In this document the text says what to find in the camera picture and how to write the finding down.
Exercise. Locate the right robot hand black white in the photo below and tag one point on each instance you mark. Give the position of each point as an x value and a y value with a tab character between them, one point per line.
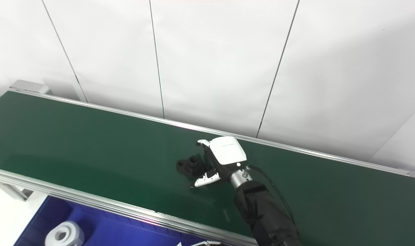
228	152

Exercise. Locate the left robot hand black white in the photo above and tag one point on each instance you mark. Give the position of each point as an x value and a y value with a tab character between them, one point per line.
204	243

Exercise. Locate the black flange part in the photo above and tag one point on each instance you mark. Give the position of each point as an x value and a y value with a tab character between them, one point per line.
187	166

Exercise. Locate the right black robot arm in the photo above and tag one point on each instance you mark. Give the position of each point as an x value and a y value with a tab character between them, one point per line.
262	212

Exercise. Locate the blue bin with white part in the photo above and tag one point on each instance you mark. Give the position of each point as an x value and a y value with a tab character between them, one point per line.
108	229

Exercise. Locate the green conveyor belt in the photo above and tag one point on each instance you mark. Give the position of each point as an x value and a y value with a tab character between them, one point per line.
91	201
91	150

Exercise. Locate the white block part with hole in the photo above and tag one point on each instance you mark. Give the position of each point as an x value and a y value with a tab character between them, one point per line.
74	234

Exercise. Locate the aluminium conveyor leg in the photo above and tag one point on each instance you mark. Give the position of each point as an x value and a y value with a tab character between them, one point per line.
16	192

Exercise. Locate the grey conveyor end box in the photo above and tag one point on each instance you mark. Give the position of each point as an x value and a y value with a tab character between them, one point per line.
29	86

